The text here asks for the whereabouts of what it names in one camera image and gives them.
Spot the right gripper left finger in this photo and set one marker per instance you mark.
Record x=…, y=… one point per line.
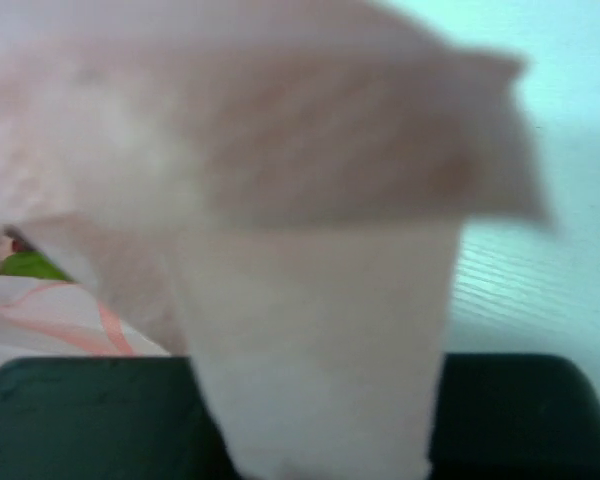
x=106, y=418

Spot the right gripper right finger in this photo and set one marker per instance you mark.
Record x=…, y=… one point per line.
x=515, y=416

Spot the pink plastic bag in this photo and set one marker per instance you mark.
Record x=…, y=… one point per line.
x=289, y=181

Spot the green fake fruit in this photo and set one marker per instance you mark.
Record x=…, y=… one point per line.
x=33, y=265

